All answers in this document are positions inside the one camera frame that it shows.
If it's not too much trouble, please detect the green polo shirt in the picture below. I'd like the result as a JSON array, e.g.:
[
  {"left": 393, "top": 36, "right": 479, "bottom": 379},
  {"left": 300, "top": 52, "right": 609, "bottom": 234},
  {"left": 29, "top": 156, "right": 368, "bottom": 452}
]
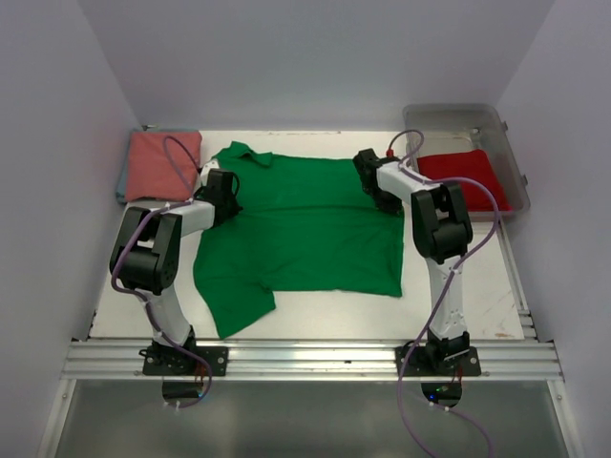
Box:
[{"left": 193, "top": 141, "right": 404, "bottom": 339}]

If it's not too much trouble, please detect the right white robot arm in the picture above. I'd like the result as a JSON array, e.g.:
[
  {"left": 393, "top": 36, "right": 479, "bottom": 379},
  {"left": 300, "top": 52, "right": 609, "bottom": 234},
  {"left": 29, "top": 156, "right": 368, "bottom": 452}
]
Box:
[{"left": 352, "top": 149, "right": 473, "bottom": 375}]

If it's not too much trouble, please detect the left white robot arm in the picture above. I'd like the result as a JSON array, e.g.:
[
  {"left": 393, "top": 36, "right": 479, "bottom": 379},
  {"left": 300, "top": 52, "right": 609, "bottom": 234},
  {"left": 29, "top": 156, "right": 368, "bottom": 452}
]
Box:
[{"left": 109, "top": 169, "right": 242, "bottom": 375}]

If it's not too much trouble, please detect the clear plastic bin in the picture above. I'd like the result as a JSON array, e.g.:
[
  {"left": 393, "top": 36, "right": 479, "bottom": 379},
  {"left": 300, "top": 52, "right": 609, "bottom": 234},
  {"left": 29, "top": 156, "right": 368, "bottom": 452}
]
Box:
[{"left": 403, "top": 103, "right": 531, "bottom": 218}]

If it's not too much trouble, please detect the red folded shirt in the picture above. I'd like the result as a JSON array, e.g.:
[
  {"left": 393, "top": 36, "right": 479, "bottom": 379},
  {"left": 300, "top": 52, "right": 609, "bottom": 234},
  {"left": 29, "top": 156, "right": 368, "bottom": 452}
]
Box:
[{"left": 416, "top": 148, "right": 514, "bottom": 215}]

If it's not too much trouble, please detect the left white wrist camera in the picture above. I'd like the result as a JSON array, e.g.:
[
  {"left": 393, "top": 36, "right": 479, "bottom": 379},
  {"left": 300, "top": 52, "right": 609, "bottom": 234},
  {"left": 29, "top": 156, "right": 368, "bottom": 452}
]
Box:
[{"left": 200, "top": 159, "right": 220, "bottom": 180}]

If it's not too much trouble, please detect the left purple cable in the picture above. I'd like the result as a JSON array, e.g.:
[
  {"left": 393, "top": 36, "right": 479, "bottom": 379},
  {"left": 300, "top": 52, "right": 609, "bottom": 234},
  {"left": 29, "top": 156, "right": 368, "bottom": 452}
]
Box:
[{"left": 109, "top": 135, "right": 214, "bottom": 411}]

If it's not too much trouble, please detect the purple cable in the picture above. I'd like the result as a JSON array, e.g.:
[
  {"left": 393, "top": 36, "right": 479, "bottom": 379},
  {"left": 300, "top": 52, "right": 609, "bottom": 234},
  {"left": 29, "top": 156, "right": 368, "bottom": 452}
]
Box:
[
  {"left": 385, "top": 128, "right": 502, "bottom": 458},
  {"left": 109, "top": 135, "right": 214, "bottom": 411}
]

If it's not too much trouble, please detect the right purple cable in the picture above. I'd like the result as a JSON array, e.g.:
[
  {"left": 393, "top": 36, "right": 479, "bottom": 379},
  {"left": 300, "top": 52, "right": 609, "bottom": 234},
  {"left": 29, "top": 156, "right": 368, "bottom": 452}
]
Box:
[{"left": 385, "top": 128, "right": 502, "bottom": 458}]

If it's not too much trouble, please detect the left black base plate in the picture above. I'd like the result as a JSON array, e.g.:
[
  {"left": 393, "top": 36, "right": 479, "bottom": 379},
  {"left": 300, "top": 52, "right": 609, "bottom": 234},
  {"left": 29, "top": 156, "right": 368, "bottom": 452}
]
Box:
[{"left": 138, "top": 337, "right": 229, "bottom": 377}]

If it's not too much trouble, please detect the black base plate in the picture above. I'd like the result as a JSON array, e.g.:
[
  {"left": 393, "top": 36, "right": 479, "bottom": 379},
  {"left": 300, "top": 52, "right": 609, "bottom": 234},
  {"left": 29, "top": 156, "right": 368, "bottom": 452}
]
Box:
[
  {"left": 394, "top": 341, "right": 482, "bottom": 377},
  {"left": 138, "top": 337, "right": 229, "bottom": 377}
]

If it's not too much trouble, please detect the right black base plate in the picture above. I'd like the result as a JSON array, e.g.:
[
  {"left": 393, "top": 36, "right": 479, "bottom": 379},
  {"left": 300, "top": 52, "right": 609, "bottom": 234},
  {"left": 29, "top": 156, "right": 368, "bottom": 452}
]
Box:
[{"left": 394, "top": 341, "right": 482, "bottom": 377}]

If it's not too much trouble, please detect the aluminium mounting rail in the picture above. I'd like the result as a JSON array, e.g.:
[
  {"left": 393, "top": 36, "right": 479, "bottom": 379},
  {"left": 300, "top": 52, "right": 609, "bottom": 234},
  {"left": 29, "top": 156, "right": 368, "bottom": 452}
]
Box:
[{"left": 60, "top": 339, "right": 563, "bottom": 382}]

